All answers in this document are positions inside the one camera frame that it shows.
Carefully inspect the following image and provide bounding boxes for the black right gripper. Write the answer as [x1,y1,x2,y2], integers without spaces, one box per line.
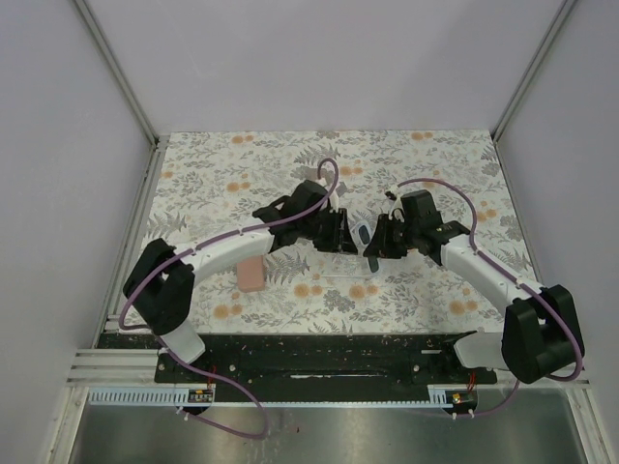
[363,214,420,260]

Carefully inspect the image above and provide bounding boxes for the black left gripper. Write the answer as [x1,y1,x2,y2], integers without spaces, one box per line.
[300,207,358,255]

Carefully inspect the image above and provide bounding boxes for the white frame sunglasses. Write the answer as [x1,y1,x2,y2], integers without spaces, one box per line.
[322,220,380,279]

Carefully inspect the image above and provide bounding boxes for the pink glasses case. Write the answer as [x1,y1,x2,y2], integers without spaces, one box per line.
[236,256,266,293]

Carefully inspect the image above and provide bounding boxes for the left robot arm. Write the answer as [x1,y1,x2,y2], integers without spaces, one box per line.
[123,180,358,382]

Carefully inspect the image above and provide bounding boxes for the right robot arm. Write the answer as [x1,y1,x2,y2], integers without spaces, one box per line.
[364,214,584,384]

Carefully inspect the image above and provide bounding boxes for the floral tablecloth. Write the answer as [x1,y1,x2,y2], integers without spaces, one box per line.
[143,130,534,333]

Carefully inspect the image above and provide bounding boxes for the steel floor panel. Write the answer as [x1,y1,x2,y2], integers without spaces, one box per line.
[70,389,616,463]

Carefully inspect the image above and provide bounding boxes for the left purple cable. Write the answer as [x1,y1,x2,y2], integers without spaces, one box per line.
[118,157,342,441]

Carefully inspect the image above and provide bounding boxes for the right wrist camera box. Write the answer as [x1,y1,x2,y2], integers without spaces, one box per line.
[400,189,443,228]

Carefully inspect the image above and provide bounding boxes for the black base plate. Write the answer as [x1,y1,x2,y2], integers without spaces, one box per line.
[144,331,499,388]

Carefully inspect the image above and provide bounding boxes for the left aluminium frame post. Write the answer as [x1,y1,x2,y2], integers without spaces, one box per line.
[72,0,161,149]

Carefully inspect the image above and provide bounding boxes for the aluminium frame post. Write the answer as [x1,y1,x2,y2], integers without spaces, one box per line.
[490,0,580,145]
[72,0,161,149]

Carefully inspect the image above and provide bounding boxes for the aluminium front rail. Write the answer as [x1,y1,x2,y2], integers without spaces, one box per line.
[62,347,594,407]

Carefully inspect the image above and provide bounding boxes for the white slotted cable duct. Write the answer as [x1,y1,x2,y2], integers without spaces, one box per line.
[88,388,215,407]

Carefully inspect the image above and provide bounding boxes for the right aluminium frame post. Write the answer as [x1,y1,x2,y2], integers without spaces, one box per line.
[490,0,580,145]

